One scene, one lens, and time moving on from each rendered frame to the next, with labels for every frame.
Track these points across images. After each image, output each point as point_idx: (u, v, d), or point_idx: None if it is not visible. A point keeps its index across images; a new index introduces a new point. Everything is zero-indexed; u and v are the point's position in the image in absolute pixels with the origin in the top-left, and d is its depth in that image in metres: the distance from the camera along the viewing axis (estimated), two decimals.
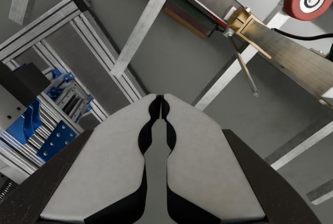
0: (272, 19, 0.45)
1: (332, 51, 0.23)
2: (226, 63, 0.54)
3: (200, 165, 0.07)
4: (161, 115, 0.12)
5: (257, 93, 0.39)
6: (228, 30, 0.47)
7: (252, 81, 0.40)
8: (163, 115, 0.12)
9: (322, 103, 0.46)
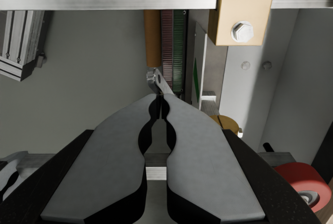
0: None
1: None
2: (153, 154, 0.33)
3: (200, 165, 0.07)
4: (161, 115, 0.12)
5: (154, 88, 0.13)
6: None
7: None
8: (163, 115, 0.12)
9: None
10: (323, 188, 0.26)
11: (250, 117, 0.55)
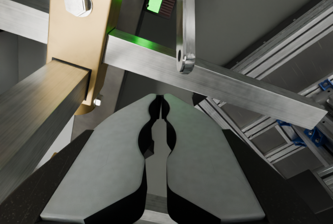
0: None
1: None
2: None
3: (200, 165, 0.07)
4: (161, 115, 0.12)
5: (189, 53, 0.09)
6: None
7: None
8: (163, 115, 0.12)
9: None
10: None
11: None
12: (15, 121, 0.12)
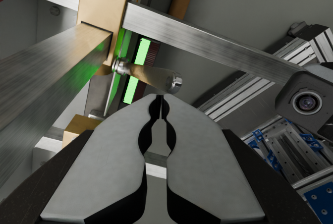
0: None
1: None
2: None
3: (200, 165, 0.07)
4: (161, 115, 0.12)
5: (175, 71, 0.12)
6: (115, 71, 0.28)
7: (155, 69, 0.15)
8: (163, 115, 0.12)
9: None
10: None
11: None
12: None
